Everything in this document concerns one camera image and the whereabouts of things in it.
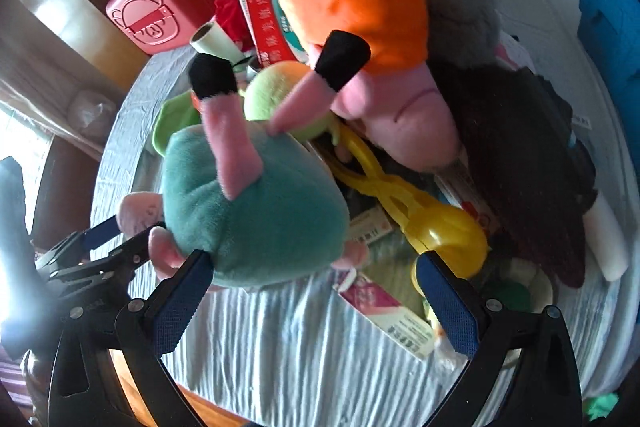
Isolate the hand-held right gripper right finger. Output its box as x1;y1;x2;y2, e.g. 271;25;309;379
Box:
415;251;586;427

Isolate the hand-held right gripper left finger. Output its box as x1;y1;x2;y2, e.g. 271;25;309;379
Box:
47;249;216;427

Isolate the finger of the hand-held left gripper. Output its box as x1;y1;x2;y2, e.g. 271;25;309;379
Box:
47;227;153;293
35;214;126;265

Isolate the blue plastic crate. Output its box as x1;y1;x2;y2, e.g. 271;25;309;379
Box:
567;0;640;110

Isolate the pink white box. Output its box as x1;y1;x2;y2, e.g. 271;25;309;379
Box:
334;269;436;360

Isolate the green round lump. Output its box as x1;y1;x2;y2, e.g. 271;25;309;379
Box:
482;277;532;314

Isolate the yellow plastic clamp toy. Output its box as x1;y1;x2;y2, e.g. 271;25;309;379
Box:
327;124;490;280

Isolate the grey bowl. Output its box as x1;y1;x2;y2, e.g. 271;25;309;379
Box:
425;257;556;368

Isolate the white red barcode box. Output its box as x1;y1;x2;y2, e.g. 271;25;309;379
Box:
435;167;501;233
347;207;396;248

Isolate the white plastic bag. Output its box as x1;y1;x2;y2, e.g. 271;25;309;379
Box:
67;89;118;140

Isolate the maroon fuzzy cloth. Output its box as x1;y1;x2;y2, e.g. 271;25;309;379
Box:
435;62;598;289

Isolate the green cloth scrap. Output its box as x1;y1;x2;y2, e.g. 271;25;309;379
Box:
585;394;621;423

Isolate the lint roller roll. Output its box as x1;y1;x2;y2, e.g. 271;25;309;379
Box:
190;22;251;64

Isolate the black cloth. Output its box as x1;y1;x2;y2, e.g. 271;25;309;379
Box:
520;69;600;208

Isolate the wooden cabinet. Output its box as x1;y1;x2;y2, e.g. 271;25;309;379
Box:
0;0;151;158

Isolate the red cloth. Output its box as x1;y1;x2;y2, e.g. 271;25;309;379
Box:
214;0;253;52

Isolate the red white medicine box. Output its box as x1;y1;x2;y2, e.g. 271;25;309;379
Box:
244;0;321;68

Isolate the grey plush toy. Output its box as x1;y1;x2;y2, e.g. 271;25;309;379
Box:
415;0;503;72

